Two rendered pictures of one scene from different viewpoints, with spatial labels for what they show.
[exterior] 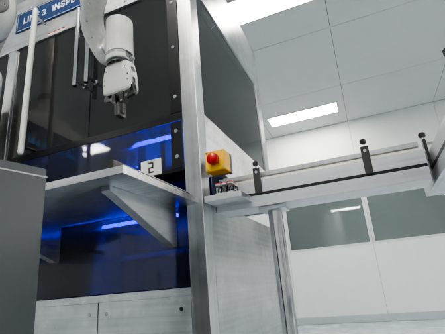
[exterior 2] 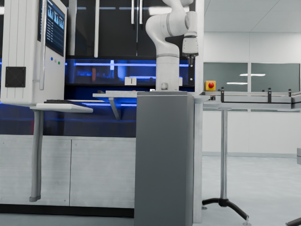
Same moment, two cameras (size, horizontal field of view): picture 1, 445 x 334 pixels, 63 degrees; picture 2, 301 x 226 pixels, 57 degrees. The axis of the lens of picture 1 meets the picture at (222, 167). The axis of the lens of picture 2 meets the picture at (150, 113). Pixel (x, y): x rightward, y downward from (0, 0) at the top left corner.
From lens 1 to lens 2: 1.27 m
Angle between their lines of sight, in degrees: 24
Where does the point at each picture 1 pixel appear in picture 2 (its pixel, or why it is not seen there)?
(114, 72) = (190, 42)
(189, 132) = (198, 68)
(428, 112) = (245, 38)
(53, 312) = (118, 143)
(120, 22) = (195, 16)
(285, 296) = (225, 145)
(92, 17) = not seen: hidden behind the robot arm
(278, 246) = (225, 125)
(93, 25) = not seen: hidden behind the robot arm
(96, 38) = not seen: hidden behind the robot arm
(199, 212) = (200, 107)
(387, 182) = (275, 107)
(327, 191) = (251, 106)
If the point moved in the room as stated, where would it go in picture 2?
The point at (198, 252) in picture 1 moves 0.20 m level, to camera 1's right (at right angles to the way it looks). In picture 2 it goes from (199, 125) to (222, 125)
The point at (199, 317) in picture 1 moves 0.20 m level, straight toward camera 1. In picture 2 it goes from (197, 151) to (214, 154)
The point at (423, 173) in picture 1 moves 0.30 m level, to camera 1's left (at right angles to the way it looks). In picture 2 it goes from (288, 106) to (255, 105)
